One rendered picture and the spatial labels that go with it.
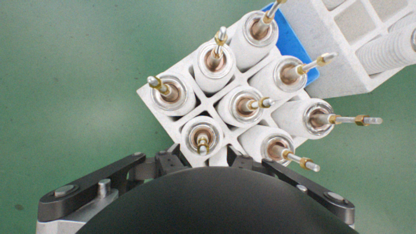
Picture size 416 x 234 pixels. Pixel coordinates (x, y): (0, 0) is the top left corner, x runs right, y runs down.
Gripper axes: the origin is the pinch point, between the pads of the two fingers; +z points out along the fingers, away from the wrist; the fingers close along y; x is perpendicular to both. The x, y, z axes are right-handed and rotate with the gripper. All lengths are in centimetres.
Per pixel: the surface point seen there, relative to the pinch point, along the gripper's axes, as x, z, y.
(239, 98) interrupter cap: 9.1, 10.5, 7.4
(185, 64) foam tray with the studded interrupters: 18.2, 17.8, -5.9
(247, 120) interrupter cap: 4.3, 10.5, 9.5
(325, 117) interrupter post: 6.1, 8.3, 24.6
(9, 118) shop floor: -1, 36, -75
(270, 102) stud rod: 7.3, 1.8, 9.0
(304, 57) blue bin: 28, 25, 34
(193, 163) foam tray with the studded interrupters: -8.6, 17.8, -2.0
